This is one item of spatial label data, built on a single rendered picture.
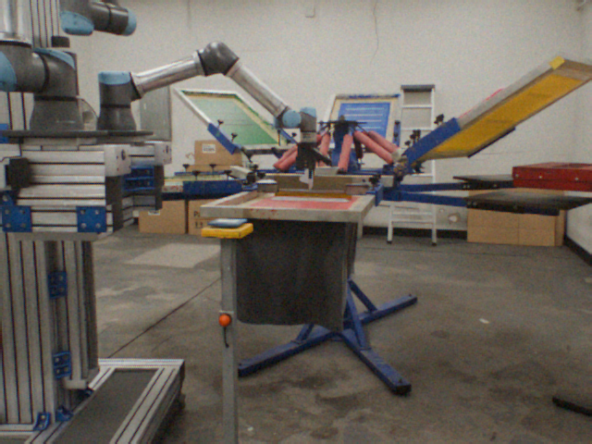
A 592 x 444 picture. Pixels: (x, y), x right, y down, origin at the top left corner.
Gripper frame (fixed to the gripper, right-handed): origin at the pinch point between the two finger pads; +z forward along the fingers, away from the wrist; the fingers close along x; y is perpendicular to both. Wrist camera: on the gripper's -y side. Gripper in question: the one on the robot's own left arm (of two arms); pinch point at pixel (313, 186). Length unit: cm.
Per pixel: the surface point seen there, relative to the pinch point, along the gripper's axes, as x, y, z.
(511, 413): -7, -90, 101
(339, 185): 1.5, -12.7, -1.0
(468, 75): -413, -91, -87
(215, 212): 59, 23, 4
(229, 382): 78, 12, 58
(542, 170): -3, -96, -8
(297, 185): 1.5, 6.8, -0.6
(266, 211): 60, 4, 3
